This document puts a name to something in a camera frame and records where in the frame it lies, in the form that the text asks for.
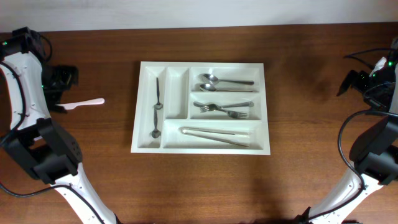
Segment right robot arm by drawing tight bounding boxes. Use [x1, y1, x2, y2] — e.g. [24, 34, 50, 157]
[293, 40, 397, 223]

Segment metal fork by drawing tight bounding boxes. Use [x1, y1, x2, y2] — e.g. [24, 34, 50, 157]
[194, 101, 254, 113]

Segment small metal teaspoon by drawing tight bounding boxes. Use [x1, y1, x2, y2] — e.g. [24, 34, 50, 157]
[154, 78, 163, 110]
[151, 109, 161, 139]

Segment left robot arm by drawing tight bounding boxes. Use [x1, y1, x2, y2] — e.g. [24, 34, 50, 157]
[1, 27, 119, 223]

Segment pink plastic knife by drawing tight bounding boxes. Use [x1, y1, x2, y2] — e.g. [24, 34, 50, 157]
[58, 98, 105, 110]

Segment white cutlery tray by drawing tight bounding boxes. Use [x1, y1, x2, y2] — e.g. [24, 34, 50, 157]
[131, 62, 271, 155]

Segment metal tongs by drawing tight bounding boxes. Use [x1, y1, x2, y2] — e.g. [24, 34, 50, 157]
[179, 127, 250, 147]

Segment white handled fork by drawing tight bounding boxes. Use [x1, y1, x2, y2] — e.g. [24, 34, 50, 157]
[193, 101, 249, 119]

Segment large metal spoon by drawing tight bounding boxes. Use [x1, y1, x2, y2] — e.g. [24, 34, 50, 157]
[197, 83, 253, 93]
[200, 73, 254, 85]

